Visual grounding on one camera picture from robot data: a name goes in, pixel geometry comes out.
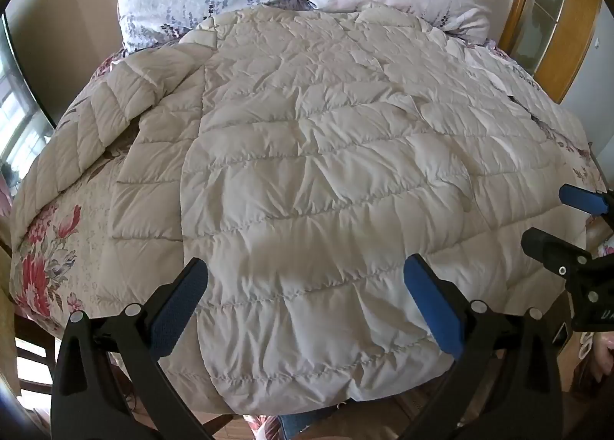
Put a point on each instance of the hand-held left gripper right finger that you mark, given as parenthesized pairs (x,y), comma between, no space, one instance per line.
(431,305)

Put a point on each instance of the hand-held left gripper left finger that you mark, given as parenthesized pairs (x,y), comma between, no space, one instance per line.
(180,305)

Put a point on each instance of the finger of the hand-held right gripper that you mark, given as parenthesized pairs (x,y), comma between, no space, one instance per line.
(583,200)
(551,248)

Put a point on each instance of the cream quilted down coat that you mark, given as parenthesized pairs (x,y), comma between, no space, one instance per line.
(312,157)

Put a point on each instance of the floral bed sheet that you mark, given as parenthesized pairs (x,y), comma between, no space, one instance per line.
(72,238)

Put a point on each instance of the wooden chair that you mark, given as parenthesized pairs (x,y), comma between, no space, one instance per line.
(33,358)

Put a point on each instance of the person's blue jeans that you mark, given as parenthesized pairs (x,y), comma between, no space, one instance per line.
(307,423)

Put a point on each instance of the window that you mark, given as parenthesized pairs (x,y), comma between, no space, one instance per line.
(17,104)

